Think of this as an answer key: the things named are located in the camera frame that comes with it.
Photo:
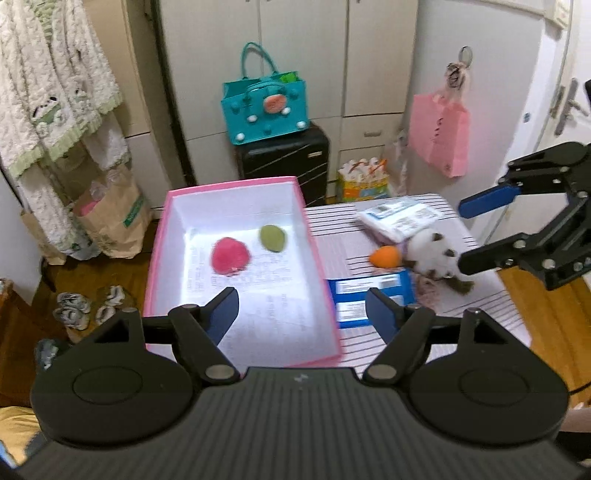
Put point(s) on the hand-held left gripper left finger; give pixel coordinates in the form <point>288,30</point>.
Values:
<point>225,305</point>

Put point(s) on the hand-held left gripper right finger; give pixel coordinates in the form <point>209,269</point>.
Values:
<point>379,308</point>

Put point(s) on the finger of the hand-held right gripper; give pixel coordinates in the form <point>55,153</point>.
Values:
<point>487,199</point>
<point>489,258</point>

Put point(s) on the pink floral cloth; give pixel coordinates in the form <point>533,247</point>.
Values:
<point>427,293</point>

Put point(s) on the orange soft ball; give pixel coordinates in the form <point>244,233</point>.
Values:
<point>385,257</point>

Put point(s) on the pink cardboard box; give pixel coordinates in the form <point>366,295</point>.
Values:
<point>198,207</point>

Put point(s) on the pink plush ball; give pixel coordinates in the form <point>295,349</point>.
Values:
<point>231,257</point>

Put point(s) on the white brown plush toy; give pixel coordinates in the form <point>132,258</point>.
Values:
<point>429,254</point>

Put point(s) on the striped tablecloth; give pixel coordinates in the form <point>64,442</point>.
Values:
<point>341,249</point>

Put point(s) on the pink hanging bag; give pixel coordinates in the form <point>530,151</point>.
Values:
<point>438,134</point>

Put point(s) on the green plush ball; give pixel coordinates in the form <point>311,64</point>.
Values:
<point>273,238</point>

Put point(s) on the white blue tissue packet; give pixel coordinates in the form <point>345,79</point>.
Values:
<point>397,219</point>

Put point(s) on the white door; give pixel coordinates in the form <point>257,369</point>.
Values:
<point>508,92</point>

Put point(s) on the colourful gift bag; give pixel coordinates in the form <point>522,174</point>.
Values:
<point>362,184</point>

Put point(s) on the floral hanging ornament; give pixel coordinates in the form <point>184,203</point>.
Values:
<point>457,74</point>

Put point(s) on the large brown paper bag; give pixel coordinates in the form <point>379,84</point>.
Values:
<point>117,221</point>

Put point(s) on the black suitcase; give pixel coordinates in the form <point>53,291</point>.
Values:
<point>286,161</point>

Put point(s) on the teal handbag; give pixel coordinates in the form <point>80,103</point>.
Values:
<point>263,110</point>

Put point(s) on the white wardrobe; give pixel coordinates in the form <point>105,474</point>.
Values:
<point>300,55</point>

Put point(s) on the yellow cloth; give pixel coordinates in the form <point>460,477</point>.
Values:
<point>18,431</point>

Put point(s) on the white green fluffy robe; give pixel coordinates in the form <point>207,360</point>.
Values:
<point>55,92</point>

